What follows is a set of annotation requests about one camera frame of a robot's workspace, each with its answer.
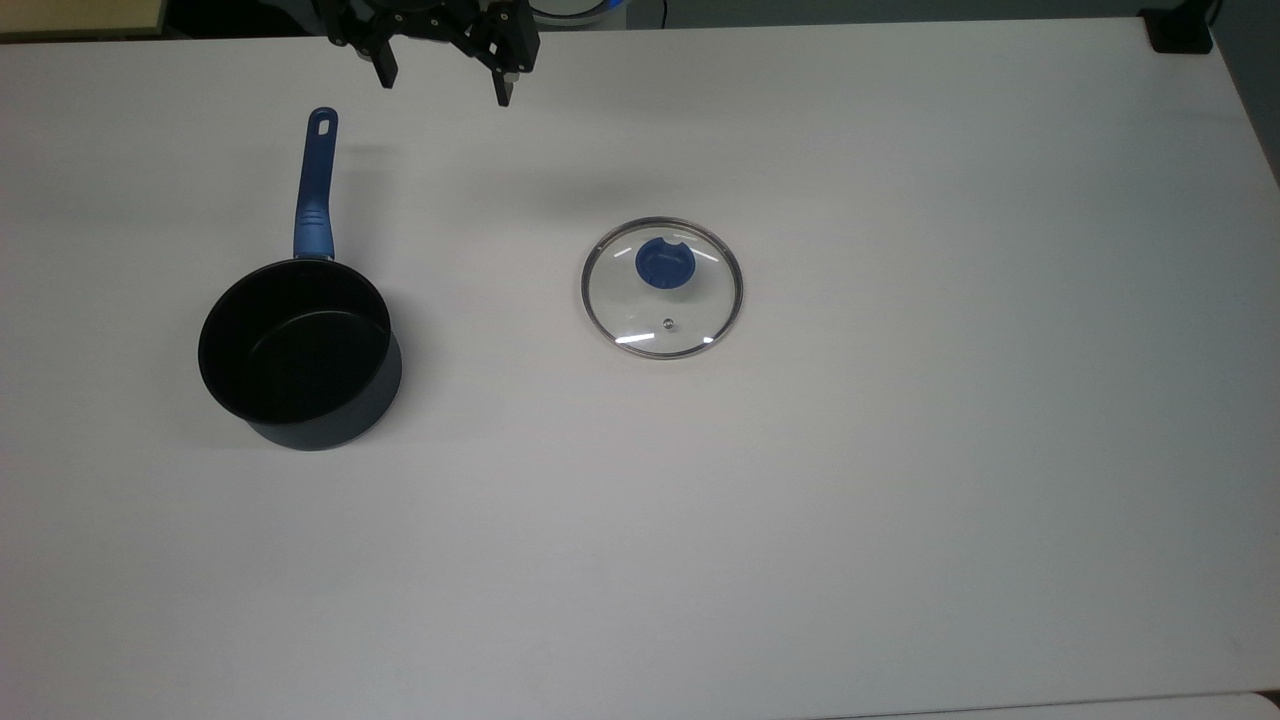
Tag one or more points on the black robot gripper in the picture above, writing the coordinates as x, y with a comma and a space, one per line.
420, 12

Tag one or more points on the glass lid with blue knob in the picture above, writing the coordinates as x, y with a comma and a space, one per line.
664, 264

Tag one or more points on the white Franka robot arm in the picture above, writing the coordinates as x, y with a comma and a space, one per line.
578, 8

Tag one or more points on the beige wooden desk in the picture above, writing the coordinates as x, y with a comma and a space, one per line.
80, 15

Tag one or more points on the black clamp-mounted pole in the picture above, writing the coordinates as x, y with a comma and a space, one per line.
1180, 28

